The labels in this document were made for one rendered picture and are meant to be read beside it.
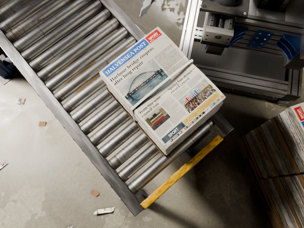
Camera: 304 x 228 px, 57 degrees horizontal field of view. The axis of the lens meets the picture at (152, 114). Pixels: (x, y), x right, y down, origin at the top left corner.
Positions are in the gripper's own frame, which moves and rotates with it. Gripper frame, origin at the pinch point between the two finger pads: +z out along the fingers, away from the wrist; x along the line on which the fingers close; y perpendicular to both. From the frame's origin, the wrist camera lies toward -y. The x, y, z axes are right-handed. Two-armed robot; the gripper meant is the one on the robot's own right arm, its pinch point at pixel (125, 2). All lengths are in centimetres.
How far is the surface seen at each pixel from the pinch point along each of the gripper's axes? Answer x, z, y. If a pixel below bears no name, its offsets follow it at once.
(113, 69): -5.9, 13.7, 20.0
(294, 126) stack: -79, -20, 36
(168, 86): -25.3, 6.8, 17.4
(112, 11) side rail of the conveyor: 19, -15, 47
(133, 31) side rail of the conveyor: 4.5, -12.8, 44.6
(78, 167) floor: -8, 58, 123
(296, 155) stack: -90, -14, 44
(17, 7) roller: 57, 11, 53
